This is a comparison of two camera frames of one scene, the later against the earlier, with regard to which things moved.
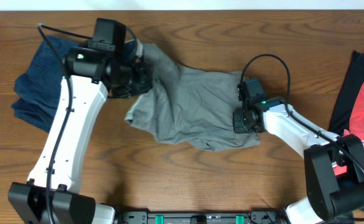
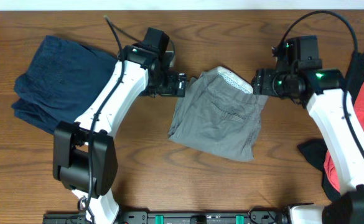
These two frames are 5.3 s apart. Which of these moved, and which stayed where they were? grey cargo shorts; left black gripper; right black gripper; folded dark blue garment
Moved: right black gripper; left black gripper; grey cargo shorts
Stayed: folded dark blue garment
